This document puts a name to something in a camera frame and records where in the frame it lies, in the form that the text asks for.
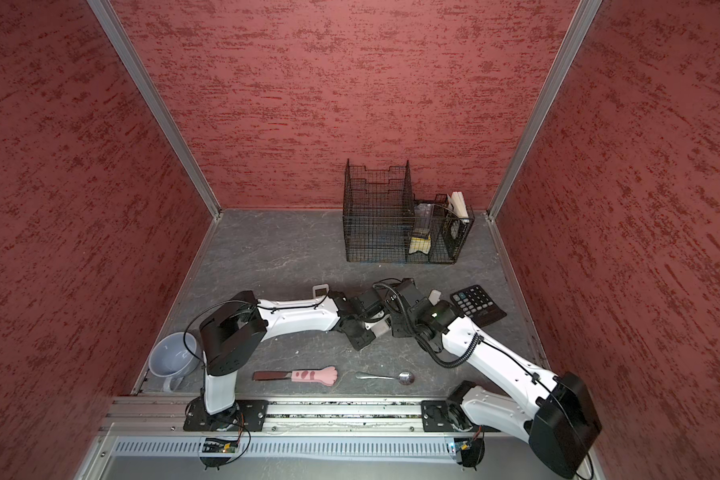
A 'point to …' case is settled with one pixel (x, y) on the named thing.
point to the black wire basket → (385, 224)
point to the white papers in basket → (458, 203)
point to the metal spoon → (405, 378)
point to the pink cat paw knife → (327, 375)
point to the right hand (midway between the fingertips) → (399, 329)
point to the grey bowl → (174, 357)
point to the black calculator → (476, 305)
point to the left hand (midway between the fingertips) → (359, 341)
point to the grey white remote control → (379, 327)
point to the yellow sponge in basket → (420, 244)
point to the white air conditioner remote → (320, 290)
